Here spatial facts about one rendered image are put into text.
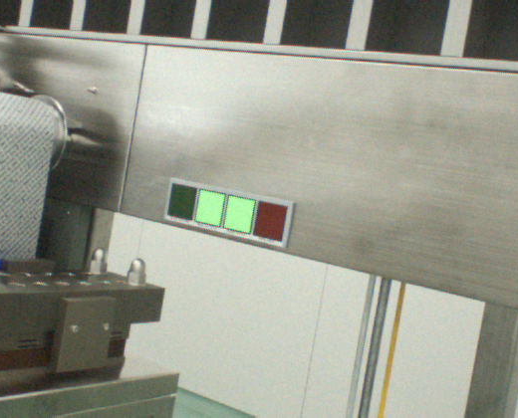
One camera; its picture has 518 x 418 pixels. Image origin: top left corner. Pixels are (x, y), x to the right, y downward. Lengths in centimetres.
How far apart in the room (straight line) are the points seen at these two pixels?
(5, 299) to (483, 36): 77
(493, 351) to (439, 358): 242
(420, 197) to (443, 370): 258
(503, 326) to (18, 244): 80
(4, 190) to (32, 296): 25
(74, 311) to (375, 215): 47
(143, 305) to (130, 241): 329
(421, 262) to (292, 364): 295
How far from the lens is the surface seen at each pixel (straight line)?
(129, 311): 144
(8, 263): 143
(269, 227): 131
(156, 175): 147
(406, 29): 133
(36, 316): 131
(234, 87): 138
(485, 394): 134
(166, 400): 148
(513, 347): 132
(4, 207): 148
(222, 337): 434
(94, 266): 153
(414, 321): 378
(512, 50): 126
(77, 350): 135
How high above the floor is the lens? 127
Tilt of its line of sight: 3 degrees down
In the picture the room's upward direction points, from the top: 10 degrees clockwise
